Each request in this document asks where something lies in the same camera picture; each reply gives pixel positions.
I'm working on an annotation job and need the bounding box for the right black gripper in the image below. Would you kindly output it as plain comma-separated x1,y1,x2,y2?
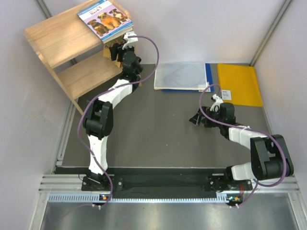
189,106,224,128

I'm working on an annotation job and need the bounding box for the pink Taming of Shrew book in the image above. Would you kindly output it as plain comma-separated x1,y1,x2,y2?
103,39,121,68

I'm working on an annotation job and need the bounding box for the blue Nineteen Eighty-Four book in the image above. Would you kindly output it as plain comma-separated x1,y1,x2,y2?
101,27,133,44

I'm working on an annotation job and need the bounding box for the Why Do Dogs Bark book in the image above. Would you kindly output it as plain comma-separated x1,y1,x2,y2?
77,0,133,40

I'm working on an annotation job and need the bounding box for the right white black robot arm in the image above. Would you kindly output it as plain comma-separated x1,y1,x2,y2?
189,103,294,190

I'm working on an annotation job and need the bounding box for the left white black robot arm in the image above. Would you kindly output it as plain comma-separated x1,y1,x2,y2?
83,46,143,190

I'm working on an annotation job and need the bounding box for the wooden two-tier shelf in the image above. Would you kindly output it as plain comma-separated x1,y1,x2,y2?
24,0,122,114

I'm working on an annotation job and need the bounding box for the blue file folder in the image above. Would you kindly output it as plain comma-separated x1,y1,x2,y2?
162,63,214,93

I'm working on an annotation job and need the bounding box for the clear plastic file folder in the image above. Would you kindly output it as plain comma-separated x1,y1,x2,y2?
153,61,209,91

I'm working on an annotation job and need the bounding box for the yellow file folder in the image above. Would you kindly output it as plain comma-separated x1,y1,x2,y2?
217,63,263,107

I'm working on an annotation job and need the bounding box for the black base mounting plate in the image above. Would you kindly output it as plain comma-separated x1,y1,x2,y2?
81,167,241,199

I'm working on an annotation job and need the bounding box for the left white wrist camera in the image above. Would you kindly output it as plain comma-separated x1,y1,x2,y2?
122,31,138,50

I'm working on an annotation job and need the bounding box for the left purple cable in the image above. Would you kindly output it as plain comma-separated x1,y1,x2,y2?
76,35,160,211

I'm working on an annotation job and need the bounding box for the purple cable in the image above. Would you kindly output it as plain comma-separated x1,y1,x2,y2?
76,35,160,211
199,83,290,208

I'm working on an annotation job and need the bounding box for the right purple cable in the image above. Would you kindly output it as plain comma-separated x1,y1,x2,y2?
199,83,290,208

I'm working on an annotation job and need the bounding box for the aluminium rail frame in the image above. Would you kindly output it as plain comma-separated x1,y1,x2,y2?
29,174,307,230

